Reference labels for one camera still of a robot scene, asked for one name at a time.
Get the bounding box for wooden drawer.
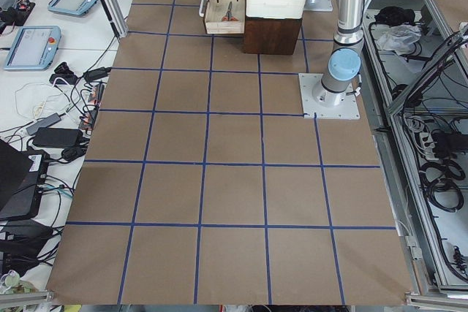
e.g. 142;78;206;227
203;0;245;34

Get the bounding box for teach pendant near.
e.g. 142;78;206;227
4;26;61;71

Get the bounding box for orange grey handled scissors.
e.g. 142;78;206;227
222;2;238;22

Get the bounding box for black power adapter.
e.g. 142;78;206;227
32;127;83;148

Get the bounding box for dark brown wooden drawer cabinet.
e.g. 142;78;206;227
243;17;302;56

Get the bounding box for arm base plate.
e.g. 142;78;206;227
303;0;333;12
298;73;360;120

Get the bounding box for white plastic drawer handle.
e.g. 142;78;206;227
198;0;208;18

